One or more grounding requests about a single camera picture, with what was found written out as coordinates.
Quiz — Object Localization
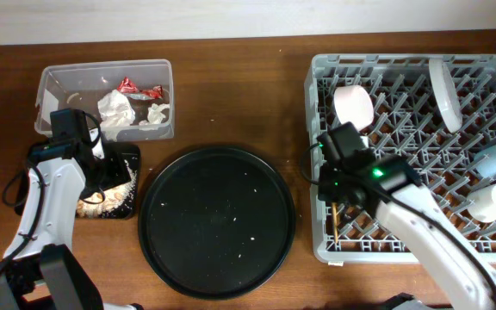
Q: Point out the grey plate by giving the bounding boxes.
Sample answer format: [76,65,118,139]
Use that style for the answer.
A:
[429,58,462,133]

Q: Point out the white cup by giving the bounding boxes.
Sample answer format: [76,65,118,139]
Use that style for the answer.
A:
[467,184,496,223]

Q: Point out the grey dishwasher rack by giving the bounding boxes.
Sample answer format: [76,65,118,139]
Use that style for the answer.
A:
[304,53,496,264]

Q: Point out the clear plastic waste bin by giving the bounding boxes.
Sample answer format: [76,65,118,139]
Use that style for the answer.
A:
[34,59,175,142]

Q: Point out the rice and nut scraps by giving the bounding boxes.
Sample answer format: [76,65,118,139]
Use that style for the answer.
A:
[76,157,139,219]

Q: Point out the small white tissue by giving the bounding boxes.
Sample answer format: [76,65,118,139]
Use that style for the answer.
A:
[139,103,171,126]

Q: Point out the round black serving tray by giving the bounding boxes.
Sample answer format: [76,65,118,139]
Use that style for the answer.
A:
[138,146,295,300]

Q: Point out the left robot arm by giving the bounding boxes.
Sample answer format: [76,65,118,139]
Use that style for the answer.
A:
[0,108,132,309]

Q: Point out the red snack wrapper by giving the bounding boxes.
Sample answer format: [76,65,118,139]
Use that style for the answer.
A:
[117,77,164,101]

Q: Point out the black rectangular tray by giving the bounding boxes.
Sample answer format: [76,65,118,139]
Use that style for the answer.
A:
[27,138,141,182]

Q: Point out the white napkin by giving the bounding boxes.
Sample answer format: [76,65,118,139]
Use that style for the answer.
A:
[97,90,135,141]

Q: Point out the pink bowl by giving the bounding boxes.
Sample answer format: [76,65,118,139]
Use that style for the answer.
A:
[332,85,374,131]

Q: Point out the wooden chopstick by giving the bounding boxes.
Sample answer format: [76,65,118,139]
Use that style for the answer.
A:
[332,202,338,245]

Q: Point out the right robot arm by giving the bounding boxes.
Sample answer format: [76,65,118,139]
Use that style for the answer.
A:
[314,122,496,309]

